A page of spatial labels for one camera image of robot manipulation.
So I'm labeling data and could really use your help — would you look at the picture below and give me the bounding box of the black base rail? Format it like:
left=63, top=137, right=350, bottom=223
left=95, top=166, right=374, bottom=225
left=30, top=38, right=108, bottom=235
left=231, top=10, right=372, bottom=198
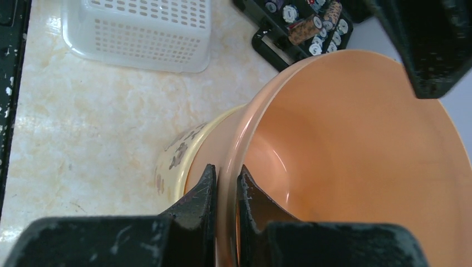
left=1, top=0, right=32, bottom=206

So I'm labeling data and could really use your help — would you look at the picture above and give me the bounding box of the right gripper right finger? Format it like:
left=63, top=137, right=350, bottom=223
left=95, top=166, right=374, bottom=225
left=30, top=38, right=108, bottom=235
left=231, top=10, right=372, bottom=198
left=237, top=167, right=429, bottom=266

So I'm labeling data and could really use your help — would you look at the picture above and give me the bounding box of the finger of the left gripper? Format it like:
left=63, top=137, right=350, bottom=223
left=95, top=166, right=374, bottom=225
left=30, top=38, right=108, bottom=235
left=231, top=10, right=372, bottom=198
left=366, top=1, right=471, bottom=99

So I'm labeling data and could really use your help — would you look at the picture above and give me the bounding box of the white perforated plastic basket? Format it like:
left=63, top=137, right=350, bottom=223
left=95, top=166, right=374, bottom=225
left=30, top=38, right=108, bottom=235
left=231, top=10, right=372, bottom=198
left=61, top=0, right=212, bottom=73

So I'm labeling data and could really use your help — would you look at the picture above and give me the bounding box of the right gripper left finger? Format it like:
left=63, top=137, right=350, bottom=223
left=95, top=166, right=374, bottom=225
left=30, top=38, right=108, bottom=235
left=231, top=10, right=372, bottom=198
left=5, top=164, right=217, bottom=266

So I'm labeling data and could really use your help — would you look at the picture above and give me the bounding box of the black case with parts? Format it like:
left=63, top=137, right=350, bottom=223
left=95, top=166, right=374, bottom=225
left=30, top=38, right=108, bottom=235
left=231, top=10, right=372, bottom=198
left=233, top=0, right=372, bottom=71

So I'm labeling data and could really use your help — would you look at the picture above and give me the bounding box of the orange capybara bucket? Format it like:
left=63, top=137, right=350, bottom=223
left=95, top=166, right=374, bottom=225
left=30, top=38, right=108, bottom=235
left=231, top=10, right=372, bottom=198
left=155, top=50, right=471, bottom=266

